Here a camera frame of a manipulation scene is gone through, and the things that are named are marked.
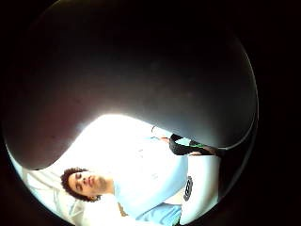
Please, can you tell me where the the person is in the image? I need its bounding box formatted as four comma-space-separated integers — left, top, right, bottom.
60, 134, 222, 226

